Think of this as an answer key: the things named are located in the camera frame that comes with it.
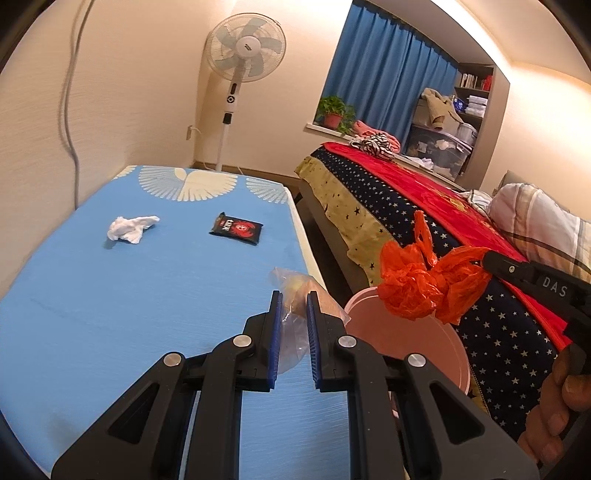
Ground red blanket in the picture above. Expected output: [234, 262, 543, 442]
[322, 142, 573, 352]

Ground grey wall cable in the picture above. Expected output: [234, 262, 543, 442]
[65, 0, 90, 209]

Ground blue curtain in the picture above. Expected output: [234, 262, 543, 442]
[318, 0, 460, 148]

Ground pink folded clothes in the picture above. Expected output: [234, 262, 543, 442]
[352, 120, 402, 153]

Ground bed with starry blanket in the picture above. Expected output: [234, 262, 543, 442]
[295, 148, 568, 435]

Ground pink plastic bucket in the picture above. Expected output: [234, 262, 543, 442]
[344, 286, 472, 398]

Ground beige jacket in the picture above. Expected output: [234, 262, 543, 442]
[421, 88, 465, 130]

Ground potted green plant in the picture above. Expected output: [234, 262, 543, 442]
[316, 95, 357, 134]

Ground dark bed frame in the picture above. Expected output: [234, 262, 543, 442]
[295, 185, 370, 296]

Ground plaid pillow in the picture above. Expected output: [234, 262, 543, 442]
[488, 183, 591, 278]

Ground person's right hand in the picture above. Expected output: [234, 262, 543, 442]
[517, 346, 591, 467]

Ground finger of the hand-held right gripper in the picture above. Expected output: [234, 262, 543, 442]
[481, 249, 533, 289]

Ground clear plastic storage box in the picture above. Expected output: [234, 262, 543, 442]
[403, 122, 474, 181]

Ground black white striped cloth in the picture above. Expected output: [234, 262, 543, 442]
[349, 131, 397, 161]

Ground wooden wall shelf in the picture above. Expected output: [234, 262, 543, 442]
[453, 62, 495, 134]

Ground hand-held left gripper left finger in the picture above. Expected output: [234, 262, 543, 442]
[51, 290, 283, 480]

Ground blue patterned table cover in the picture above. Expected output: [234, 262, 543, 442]
[0, 165, 365, 480]

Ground clear plastic bag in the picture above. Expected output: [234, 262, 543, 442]
[269, 267, 350, 376]

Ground red plastic bag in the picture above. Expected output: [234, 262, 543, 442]
[378, 210, 492, 324]

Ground white crumpled tissue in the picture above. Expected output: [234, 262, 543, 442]
[107, 215, 161, 244]

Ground white standing fan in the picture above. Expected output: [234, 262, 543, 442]
[204, 12, 287, 172]

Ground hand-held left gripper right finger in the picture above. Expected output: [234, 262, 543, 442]
[306, 291, 541, 480]

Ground black snack packet red print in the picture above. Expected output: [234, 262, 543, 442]
[209, 211, 264, 247]

